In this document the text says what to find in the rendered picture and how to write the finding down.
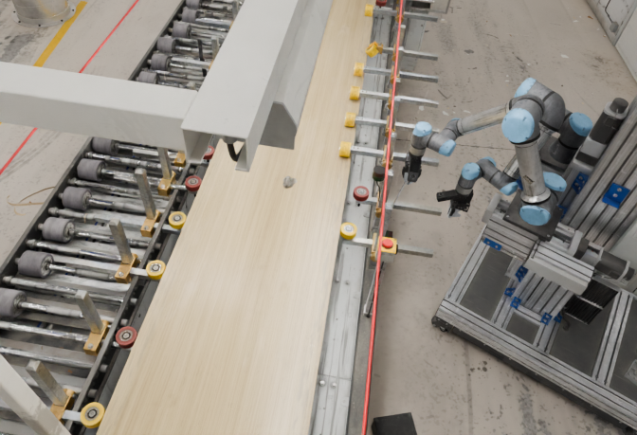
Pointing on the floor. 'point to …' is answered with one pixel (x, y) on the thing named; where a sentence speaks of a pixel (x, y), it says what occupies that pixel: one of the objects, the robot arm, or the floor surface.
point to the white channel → (167, 107)
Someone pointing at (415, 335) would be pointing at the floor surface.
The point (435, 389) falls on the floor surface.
